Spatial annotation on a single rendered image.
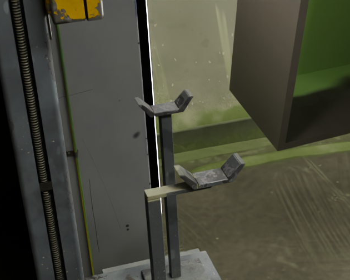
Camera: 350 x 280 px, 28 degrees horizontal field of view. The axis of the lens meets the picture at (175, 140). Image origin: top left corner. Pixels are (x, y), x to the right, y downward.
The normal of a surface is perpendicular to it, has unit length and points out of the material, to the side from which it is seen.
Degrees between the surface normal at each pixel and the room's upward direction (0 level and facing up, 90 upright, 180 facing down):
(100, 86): 90
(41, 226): 90
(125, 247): 90
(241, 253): 0
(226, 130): 90
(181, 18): 57
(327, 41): 102
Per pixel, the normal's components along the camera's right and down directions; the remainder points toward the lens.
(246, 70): -0.93, 0.22
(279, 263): -0.05, -0.88
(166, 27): 0.21, -0.11
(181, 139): 0.28, 0.45
